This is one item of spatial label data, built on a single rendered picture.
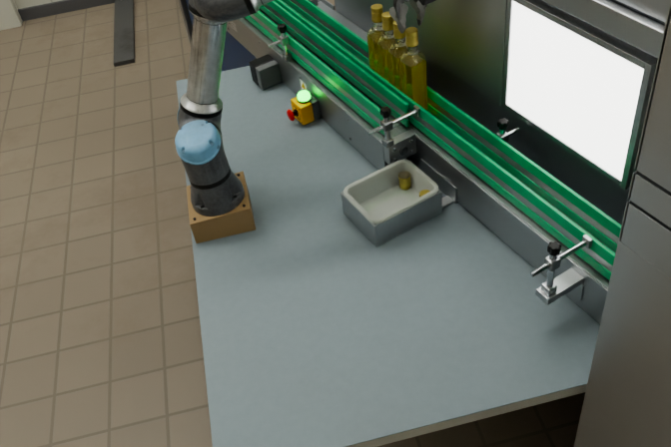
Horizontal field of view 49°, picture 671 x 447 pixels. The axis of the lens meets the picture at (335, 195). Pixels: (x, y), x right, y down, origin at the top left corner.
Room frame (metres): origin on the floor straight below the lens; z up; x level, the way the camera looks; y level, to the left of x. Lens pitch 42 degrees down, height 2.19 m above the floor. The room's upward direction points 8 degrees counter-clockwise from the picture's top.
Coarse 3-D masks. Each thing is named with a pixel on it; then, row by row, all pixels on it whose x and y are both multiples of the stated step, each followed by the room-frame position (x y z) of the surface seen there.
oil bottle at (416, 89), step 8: (408, 56) 1.74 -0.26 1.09; (416, 56) 1.73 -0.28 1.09; (400, 64) 1.76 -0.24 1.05; (408, 64) 1.72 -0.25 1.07; (416, 64) 1.72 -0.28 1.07; (424, 64) 1.74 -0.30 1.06; (400, 72) 1.76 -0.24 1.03; (408, 72) 1.72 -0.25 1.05; (416, 72) 1.72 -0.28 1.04; (424, 72) 1.73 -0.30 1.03; (408, 80) 1.73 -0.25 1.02; (416, 80) 1.72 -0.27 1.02; (424, 80) 1.73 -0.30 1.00; (408, 88) 1.73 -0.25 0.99; (416, 88) 1.72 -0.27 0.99; (424, 88) 1.73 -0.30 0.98; (408, 96) 1.73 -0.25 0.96; (416, 96) 1.72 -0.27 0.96; (424, 96) 1.73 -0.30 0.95; (424, 104) 1.73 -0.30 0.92
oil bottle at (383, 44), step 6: (378, 42) 1.86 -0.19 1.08; (384, 42) 1.84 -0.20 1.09; (390, 42) 1.83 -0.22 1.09; (378, 48) 1.86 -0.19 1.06; (384, 48) 1.83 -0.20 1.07; (378, 54) 1.86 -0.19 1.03; (384, 54) 1.83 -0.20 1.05; (378, 60) 1.86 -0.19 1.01; (384, 60) 1.83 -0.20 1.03; (384, 66) 1.84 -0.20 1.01; (384, 72) 1.84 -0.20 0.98; (384, 78) 1.84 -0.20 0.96
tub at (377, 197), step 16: (400, 160) 1.60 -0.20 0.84; (368, 176) 1.55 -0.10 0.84; (384, 176) 1.56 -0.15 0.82; (416, 176) 1.54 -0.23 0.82; (352, 192) 1.52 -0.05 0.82; (368, 192) 1.53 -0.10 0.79; (384, 192) 1.55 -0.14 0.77; (400, 192) 1.54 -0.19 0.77; (416, 192) 1.53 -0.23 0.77; (432, 192) 1.44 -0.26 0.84; (368, 208) 1.49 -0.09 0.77; (384, 208) 1.49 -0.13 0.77; (400, 208) 1.40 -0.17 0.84
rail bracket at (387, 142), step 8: (384, 112) 1.61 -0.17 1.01; (408, 112) 1.66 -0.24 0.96; (416, 112) 1.66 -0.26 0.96; (384, 120) 1.61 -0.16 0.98; (392, 120) 1.63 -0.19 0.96; (400, 120) 1.63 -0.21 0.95; (376, 128) 1.60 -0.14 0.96; (384, 128) 1.60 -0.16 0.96; (392, 128) 1.61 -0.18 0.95; (384, 136) 1.62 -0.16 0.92; (384, 144) 1.61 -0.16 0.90; (392, 144) 1.61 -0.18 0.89
